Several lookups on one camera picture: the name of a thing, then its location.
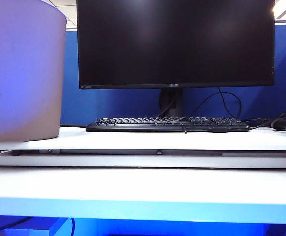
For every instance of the black rubber board foot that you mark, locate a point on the black rubber board foot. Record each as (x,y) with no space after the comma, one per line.
(15,153)

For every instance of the white sliding tray board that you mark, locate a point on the white sliding tray board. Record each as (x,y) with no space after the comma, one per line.
(182,161)

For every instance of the white box under table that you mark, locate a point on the white box under table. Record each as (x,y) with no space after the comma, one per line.
(57,228)

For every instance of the small dark round knob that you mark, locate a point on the small dark round knob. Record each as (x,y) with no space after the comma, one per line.
(159,152)

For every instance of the black monitor stand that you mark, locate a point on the black monitor stand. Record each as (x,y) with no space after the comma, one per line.
(176,100)

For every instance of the black pen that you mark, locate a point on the black pen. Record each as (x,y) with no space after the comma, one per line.
(184,129)

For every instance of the blue cubicle partition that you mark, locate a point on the blue cubicle partition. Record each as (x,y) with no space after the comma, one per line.
(285,73)

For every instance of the black ASUS computer monitor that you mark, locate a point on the black ASUS computer monitor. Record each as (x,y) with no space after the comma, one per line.
(175,44)

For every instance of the black Logitech keyboard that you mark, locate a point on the black Logitech keyboard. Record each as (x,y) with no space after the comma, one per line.
(133,124)

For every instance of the white raised desk board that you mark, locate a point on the white raised desk board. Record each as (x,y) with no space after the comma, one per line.
(59,140)

